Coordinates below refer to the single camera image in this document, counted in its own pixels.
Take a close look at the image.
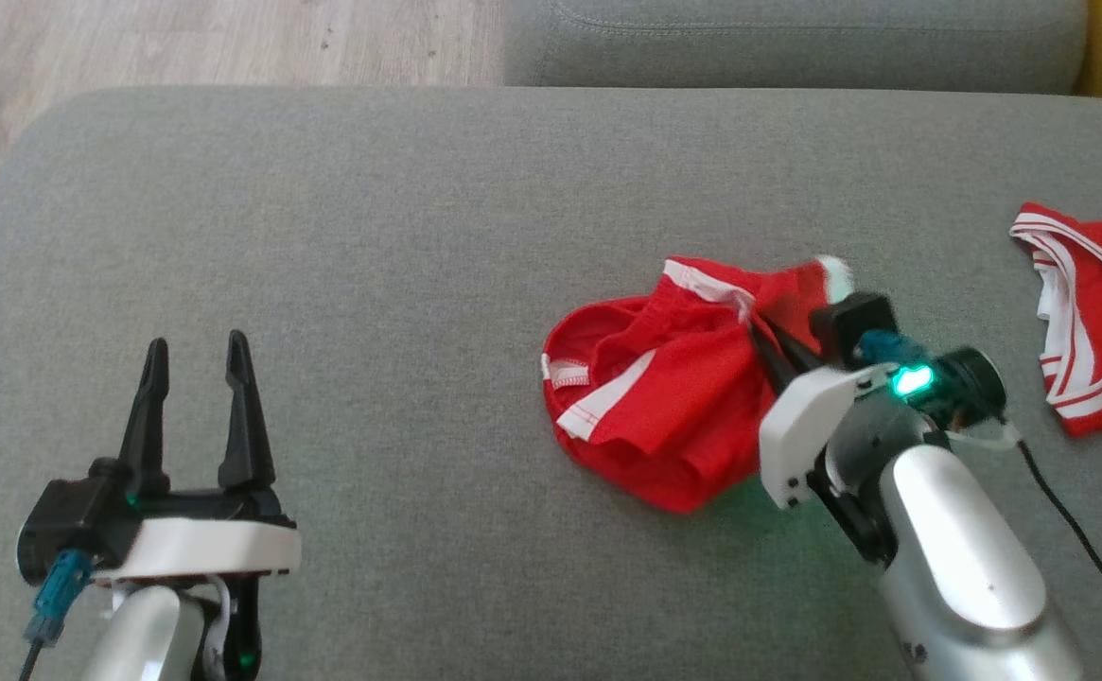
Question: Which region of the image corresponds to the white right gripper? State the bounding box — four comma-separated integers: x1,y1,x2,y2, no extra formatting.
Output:
749,317,898,565

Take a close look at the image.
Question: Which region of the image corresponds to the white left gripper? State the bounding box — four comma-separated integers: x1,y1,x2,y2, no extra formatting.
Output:
87,329,303,678

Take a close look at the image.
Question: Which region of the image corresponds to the red shorts white stripe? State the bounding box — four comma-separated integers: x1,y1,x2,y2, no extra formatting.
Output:
541,253,856,515

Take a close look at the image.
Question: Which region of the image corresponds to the grey fabric sofa seat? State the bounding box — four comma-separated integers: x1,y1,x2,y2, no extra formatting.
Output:
0,85,1102,681

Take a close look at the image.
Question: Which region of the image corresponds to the grey sofa cushion with seam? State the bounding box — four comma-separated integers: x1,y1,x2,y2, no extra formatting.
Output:
503,0,1089,96

